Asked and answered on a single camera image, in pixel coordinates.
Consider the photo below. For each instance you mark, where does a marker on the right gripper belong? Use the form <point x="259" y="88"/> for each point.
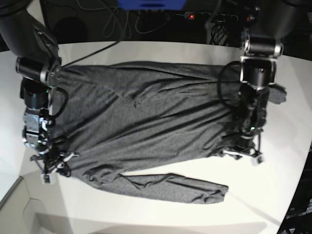
<point x="52" y="161"/>

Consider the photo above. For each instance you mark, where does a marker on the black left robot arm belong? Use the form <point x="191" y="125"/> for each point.
<point x="262" y="45"/>

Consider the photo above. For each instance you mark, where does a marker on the blue box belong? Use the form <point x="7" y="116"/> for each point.
<point x="151" y="4"/>

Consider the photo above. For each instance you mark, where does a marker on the black power strip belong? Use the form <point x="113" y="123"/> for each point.
<point x="191" y="15"/>

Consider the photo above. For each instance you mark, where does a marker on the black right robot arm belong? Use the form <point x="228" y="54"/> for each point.
<point x="39" y="64"/>

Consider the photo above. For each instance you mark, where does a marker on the grey t-shirt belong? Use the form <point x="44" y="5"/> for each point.
<point x="140" y="115"/>

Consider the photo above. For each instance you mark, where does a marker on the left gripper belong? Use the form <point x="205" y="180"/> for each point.
<point x="244" y="145"/>

